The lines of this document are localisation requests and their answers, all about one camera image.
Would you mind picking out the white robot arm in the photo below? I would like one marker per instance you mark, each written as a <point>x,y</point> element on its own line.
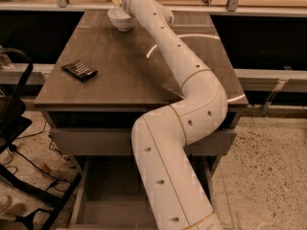
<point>159,137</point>

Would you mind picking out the white ceramic bowl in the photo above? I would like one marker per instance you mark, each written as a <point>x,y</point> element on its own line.
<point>120,20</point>

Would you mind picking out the grey wooden drawer cabinet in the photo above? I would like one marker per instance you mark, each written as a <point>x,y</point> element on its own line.
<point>133,78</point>

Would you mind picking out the open bottom drawer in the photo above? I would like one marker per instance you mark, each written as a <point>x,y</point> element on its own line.
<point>111,196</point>

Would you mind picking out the white shoe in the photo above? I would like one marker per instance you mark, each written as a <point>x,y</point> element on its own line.
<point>5,203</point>

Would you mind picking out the metal shelf bracket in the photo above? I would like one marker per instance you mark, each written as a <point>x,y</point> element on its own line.
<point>280,83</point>

